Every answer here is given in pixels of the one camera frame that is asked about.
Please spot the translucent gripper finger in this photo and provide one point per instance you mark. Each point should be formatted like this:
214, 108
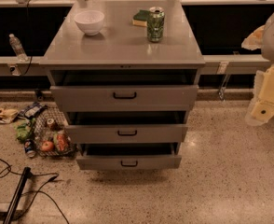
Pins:
254, 40

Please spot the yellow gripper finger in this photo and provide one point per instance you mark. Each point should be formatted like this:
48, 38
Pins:
263, 95

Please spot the green soda can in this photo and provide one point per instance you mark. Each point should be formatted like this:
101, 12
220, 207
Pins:
155, 24

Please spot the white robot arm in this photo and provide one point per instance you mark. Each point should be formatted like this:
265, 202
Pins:
267, 52

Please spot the white bowl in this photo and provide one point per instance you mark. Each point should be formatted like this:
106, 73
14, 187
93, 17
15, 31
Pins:
90, 22

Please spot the small soda can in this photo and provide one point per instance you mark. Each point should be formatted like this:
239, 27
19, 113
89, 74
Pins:
51, 123

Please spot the blue soda can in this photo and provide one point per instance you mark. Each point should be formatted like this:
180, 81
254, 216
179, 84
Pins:
29, 148

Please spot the green yellow sponge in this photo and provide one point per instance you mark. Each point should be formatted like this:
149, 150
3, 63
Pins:
140, 19

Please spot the grey drawer cabinet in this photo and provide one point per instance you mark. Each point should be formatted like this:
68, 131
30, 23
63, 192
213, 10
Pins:
121, 55

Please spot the top grey drawer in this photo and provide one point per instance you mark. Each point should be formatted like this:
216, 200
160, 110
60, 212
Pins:
124, 98

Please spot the red snack package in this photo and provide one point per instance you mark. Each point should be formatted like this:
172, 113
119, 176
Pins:
61, 141

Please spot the blue white snack bag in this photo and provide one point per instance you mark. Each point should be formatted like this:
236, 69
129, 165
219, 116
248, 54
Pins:
31, 111

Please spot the red apple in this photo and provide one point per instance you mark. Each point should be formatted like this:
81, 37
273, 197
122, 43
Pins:
47, 146

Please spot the clear plastic water bottle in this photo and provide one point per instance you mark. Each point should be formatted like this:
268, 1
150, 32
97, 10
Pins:
18, 48

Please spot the green snack bag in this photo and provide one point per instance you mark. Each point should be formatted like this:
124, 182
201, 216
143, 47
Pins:
25, 130

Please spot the black pole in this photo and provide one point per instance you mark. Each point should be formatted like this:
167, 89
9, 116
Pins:
17, 195

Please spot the yellow brown snack bag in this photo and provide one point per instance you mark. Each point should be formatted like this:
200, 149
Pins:
7, 115

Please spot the wire mesh basket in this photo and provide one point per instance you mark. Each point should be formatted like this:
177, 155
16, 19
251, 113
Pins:
43, 133

